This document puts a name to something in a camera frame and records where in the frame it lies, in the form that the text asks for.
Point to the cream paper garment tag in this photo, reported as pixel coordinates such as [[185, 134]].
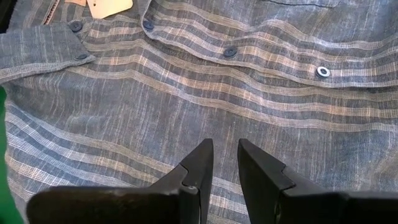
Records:
[[109, 7]]

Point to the dark grey striped garment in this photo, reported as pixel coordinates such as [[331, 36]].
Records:
[[217, 93]]

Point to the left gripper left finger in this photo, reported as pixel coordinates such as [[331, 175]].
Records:
[[196, 174]]

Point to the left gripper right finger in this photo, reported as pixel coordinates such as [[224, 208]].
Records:
[[261, 180]]

